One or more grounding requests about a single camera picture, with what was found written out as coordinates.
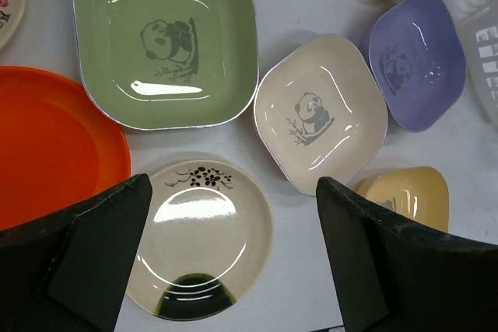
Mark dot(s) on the orange round plate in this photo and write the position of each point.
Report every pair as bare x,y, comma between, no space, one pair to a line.
57,148

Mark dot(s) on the cream square panda plate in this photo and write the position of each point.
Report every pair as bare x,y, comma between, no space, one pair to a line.
319,112

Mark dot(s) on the yellow square plate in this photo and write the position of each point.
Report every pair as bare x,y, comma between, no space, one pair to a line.
419,193

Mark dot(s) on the white plastic basket bin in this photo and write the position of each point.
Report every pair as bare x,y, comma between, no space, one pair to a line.
476,22

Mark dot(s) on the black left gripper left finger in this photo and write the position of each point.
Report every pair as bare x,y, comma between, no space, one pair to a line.
68,271

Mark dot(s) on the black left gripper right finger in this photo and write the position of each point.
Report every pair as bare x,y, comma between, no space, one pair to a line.
394,274

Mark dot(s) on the green square panda plate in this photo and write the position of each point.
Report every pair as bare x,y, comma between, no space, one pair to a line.
154,65

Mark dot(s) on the purple square panda plate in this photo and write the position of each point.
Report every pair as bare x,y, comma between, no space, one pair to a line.
417,59

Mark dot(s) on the cream round plate black mound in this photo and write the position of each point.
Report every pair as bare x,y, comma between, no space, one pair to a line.
206,240

